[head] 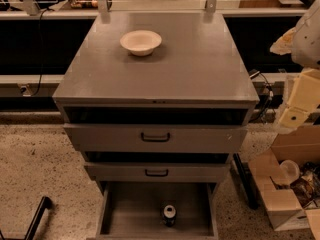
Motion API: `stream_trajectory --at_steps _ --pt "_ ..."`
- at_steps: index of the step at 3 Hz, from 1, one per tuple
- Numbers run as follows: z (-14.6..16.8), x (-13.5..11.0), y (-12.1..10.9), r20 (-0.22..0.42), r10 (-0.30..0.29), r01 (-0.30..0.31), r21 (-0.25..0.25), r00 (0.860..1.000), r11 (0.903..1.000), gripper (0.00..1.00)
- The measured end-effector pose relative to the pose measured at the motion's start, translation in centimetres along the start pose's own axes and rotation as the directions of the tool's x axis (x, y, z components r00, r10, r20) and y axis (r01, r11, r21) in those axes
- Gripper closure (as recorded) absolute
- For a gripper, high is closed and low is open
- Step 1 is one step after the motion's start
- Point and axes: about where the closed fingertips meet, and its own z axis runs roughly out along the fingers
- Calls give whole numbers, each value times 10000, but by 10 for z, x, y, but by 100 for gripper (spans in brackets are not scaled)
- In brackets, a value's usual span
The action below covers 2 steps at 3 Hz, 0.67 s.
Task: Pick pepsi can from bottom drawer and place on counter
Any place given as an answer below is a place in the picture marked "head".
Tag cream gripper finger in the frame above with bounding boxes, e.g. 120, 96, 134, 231
270, 27, 296, 55
278, 68, 320, 129

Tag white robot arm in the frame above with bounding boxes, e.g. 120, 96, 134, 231
270, 0, 320, 134

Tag grey drawer cabinet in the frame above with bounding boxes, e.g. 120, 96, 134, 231
52, 11, 260, 240

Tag grey bottom drawer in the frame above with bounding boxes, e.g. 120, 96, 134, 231
96, 182, 218, 240

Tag grey drawer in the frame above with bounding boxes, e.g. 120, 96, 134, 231
96, 182, 218, 240
65, 107, 246, 153
84, 152, 229, 183

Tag grey top drawer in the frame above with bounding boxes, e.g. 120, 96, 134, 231
65, 107, 246, 153

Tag grey middle drawer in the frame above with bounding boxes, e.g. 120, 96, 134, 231
84, 152, 229, 183

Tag clear plastic cup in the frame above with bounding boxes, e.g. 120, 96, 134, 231
280, 160, 300, 182

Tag crumpled snack bags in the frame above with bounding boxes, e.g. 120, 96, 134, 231
290, 162, 320, 209

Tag black metal bar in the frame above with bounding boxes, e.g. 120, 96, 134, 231
233, 153, 258, 210

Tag brown cardboard box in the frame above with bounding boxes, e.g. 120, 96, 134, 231
249, 125, 320, 240

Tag white paper bowl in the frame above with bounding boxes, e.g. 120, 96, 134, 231
120, 30, 162, 57

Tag black chair leg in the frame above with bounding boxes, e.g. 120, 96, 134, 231
0, 196, 53, 240

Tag black cables at right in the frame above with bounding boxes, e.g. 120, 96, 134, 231
248, 69, 276, 123

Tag black power cable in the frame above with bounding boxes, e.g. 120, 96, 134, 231
31, 7, 51, 97

